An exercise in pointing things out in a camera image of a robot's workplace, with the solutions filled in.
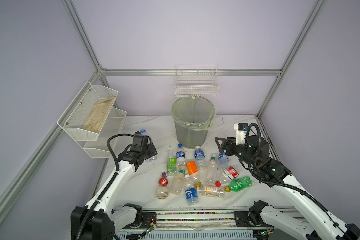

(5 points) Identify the lower white mesh shelf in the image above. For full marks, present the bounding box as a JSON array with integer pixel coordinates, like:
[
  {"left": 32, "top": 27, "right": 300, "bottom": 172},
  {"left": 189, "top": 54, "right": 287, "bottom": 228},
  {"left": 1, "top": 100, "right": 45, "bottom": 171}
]
[{"left": 84, "top": 108, "right": 127, "bottom": 159}]

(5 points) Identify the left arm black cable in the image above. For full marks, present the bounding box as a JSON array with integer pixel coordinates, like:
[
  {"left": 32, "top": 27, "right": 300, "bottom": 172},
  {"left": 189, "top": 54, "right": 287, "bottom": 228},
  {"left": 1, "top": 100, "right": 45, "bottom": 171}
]
[{"left": 74, "top": 133, "right": 136, "bottom": 240}]

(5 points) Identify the orange label bottle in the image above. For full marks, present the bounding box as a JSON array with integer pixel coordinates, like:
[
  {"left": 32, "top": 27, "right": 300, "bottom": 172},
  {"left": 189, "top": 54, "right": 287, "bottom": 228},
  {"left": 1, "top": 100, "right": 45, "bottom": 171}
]
[{"left": 186, "top": 160, "right": 200, "bottom": 184}]

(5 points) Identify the blue label front bottle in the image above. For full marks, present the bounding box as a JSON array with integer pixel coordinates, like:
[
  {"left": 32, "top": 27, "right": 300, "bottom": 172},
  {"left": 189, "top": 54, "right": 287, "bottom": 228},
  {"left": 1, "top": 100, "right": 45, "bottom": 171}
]
[{"left": 184, "top": 174, "right": 199, "bottom": 206}]

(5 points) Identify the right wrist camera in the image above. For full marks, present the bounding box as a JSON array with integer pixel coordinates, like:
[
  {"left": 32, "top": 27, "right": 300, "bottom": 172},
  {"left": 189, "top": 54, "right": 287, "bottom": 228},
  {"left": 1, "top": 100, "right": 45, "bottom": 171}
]
[{"left": 234, "top": 123, "right": 249, "bottom": 145}]

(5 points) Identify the grey mesh waste bin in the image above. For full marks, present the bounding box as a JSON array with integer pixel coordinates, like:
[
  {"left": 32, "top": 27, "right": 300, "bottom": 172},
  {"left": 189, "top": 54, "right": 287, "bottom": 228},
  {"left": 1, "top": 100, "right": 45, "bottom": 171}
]
[{"left": 171, "top": 96, "right": 216, "bottom": 149}]

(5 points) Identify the pepsi blue label bottle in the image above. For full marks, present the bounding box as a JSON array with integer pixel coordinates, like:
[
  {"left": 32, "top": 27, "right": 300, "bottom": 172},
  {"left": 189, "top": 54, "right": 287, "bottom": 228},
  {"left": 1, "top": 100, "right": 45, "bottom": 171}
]
[{"left": 176, "top": 144, "right": 186, "bottom": 166}]

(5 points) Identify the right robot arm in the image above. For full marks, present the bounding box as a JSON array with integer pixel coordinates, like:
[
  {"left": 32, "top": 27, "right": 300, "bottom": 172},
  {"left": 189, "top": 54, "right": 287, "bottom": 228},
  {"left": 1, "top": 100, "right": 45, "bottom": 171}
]
[{"left": 215, "top": 136, "right": 360, "bottom": 240}]

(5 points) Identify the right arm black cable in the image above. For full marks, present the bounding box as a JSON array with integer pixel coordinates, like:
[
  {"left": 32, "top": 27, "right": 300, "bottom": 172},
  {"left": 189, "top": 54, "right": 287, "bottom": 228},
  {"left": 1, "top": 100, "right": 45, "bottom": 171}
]
[{"left": 245, "top": 122, "right": 349, "bottom": 235}]

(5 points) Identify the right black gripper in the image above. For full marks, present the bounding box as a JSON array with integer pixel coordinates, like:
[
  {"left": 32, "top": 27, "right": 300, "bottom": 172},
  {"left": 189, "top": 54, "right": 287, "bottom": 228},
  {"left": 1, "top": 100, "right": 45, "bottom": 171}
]
[{"left": 213, "top": 134, "right": 256, "bottom": 169}]

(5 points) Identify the upper white mesh shelf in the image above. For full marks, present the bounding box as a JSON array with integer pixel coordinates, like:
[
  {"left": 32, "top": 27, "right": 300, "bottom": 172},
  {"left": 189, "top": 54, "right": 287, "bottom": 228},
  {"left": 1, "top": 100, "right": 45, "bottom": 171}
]
[{"left": 57, "top": 82, "right": 118, "bottom": 142}]

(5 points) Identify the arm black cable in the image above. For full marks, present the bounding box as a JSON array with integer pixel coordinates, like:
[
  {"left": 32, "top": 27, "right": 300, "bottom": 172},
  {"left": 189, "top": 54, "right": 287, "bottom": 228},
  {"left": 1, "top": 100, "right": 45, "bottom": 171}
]
[
  {"left": 74, "top": 133, "right": 136, "bottom": 240},
  {"left": 245, "top": 122, "right": 349, "bottom": 235}
]

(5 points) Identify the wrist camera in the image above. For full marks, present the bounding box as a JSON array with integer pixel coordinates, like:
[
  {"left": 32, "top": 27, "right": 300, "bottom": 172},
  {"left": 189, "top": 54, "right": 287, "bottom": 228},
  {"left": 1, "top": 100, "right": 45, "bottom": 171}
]
[
  {"left": 132, "top": 133, "right": 151, "bottom": 148},
  {"left": 234, "top": 123, "right": 249, "bottom": 145}
]

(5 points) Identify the aluminium front rail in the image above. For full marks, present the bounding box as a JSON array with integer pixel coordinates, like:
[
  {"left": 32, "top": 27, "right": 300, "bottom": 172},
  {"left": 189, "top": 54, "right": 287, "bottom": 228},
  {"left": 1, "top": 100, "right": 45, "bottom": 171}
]
[{"left": 113, "top": 207, "right": 326, "bottom": 240}]

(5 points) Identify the small blue label bottle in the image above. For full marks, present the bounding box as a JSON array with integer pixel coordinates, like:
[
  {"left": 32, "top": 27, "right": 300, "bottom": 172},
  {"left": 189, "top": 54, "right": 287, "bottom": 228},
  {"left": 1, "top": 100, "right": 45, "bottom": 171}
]
[{"left": 218, "top": 153, "right": 230, "bottom": 171}]

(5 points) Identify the white wire wall basket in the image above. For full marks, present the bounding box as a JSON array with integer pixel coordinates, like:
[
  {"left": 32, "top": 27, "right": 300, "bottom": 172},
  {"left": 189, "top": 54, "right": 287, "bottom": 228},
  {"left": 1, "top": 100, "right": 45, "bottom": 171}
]
[{"left": 175, "top": 65, "right": 220, "bottom": 97}]

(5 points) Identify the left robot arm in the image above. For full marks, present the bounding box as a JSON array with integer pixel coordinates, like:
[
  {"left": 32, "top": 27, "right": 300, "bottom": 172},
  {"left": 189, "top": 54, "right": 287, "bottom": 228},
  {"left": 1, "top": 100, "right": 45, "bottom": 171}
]
[{"left": 71, "top": 143, "right": 157, "bottom": 240}]

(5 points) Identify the green soda bottle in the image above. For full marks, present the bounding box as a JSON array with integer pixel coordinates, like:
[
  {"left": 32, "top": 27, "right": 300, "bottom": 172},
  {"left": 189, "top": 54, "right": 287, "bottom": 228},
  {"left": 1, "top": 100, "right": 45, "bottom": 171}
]
[{"left": 225, "top": 176, "right": 253, "bottom": 193}]

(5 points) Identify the blue label water bottle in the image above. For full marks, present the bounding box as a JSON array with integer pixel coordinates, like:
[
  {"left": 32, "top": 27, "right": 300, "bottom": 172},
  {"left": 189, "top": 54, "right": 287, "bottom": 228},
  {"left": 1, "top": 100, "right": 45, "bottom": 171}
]
[{"left": 194, "top": 146, "right": 207, "bottom": 171}]

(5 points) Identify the green cap clear bottle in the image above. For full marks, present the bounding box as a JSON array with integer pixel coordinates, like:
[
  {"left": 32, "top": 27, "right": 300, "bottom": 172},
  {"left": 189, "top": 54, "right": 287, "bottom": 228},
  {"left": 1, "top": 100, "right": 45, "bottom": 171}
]
[{"left": 171, "top": 170, "right": 185, "bottom": 195}]

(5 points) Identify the green collar tea bottle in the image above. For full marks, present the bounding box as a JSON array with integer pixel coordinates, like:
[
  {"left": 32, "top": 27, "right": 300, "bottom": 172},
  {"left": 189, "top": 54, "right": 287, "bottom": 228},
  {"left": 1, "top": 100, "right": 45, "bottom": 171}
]
[{"left": 205, "top": 153, "right": 218, "bottom": 186}]

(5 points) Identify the red cap crushed bottle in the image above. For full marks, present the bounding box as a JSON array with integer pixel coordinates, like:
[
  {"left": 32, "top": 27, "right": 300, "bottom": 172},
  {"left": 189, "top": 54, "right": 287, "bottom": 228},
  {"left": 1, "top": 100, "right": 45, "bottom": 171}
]
[{"left": 215, "top": 167, "right": 239, "bottom": 187}]

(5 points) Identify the green plastic bin liner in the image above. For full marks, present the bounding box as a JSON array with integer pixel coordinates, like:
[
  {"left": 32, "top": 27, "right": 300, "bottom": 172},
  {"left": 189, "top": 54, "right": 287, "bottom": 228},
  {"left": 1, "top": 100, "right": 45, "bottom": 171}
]
[{"left": 171, "top": 96, "right": 217, "bottom": 131}]

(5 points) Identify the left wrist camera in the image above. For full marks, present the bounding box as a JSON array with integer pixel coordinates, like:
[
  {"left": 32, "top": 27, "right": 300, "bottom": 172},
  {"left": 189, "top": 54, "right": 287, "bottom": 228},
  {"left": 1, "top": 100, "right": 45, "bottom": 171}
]
[{"left": 132, "top": 133, "right": 151, "bottom": 148}]

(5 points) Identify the white mesh shelf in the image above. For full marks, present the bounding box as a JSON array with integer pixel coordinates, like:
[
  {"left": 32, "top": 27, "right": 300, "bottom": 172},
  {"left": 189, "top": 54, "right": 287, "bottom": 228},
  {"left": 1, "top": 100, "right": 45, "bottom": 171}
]
[
  {"left": 57, "top": 82, "right": 118, "bottom": 142},
  {"left": 84, "top": 108, "right": 127, "bottom": 159}
]

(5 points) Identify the beige cloth in shelf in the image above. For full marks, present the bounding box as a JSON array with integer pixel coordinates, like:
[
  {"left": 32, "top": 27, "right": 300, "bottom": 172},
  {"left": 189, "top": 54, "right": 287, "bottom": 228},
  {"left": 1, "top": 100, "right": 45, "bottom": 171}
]
[{"left": 82, "top": 97, "right": 116, "bottom": 134}]

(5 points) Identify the green lime label bottle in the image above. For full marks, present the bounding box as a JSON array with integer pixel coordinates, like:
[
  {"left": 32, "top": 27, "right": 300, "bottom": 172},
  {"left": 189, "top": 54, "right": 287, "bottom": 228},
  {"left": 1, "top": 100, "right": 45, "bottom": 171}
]
[{"left": 167, "top": 150, "right": 177, "bottom": 176}]

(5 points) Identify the yellow cap clear bottle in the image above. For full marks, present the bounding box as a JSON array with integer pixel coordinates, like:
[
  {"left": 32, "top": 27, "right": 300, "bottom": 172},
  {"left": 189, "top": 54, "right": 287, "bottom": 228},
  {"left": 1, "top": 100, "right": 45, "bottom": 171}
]
[{"left": 196, "top": 185, "right": 225, "bottom": 198}]

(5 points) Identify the large blue label bottle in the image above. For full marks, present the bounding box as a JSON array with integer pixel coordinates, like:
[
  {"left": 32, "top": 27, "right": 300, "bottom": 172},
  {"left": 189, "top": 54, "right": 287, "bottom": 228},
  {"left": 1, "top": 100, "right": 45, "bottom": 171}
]
[{"left": 140, "top": 129, "right": 157, "bottom": 162}]

